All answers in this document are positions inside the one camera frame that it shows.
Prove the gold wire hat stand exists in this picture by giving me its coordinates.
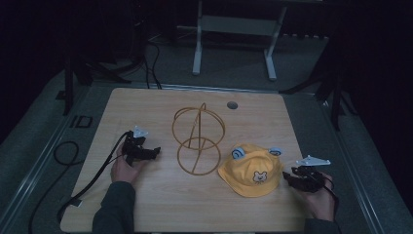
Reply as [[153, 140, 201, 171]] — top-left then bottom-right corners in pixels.
[[171, 102, 226, 176]]

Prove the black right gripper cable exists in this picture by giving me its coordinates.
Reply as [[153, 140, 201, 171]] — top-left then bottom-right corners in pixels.
[[305, 172, 343, 234]]

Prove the person's left hand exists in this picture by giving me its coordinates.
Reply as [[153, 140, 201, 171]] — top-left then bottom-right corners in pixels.
[[110, 144, 148, 185]]

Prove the black floor cable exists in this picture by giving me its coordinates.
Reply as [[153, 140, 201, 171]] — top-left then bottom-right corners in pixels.
[[27, 140, 81, 234]]

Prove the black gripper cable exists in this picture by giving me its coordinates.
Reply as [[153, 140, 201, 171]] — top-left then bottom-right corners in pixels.
[[305, 172, 343, 234], [56, 131, 133, 224]]

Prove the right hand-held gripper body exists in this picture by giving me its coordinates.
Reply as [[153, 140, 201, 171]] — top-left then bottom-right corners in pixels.
[[286, 155, 332, 194]]

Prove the person's right hand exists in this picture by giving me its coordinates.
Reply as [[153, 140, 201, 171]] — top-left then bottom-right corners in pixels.
[[293, 173, 336, 222]]

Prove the yellow bear bucket hat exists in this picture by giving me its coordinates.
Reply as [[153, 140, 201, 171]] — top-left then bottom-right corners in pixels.
[[217, 143, 284, 199]]

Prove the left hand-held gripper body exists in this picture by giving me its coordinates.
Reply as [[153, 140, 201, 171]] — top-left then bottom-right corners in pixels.
[[121, 125, 155, 167]]

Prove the white metal table frame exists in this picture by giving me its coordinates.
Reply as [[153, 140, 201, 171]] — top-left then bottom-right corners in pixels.
[[176, 0, 324, 82]]

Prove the black floor bracket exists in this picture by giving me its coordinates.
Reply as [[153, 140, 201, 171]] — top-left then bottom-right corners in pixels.
[[69, 114, 94, 129]]

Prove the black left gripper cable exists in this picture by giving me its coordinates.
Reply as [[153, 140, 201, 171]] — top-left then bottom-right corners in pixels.
[[56, 131, 133, 224]]

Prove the black tripod stand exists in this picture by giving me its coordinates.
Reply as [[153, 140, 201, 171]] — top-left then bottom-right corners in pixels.
[[278, 35, 358, 133], [55, 19, 147, 117]]

